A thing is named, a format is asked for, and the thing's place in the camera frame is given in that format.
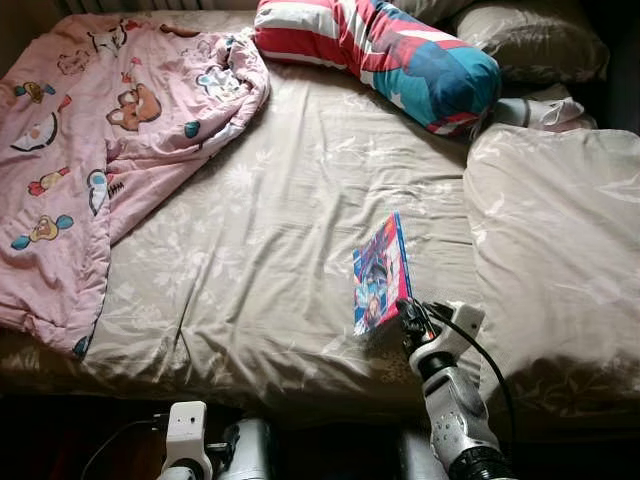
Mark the colourful picture book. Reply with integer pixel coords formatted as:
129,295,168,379
352,210,413,338

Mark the silver left robot leg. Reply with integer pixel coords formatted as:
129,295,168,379
215,418,276,480

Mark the silver robot leg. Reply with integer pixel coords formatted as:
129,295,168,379
215,418,276,480
400,430,446,480

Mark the silver right robot leg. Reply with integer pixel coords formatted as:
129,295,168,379
400,430,446,480

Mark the beige floral bed sheet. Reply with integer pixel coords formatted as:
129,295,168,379
0,10,640,431

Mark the white grey crumpled cloth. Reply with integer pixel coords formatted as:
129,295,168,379
490,83,598,134

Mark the pink cartoon print quilt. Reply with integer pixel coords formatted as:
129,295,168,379
0,15,271,359

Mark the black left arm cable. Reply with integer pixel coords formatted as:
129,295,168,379
80,418,169,480

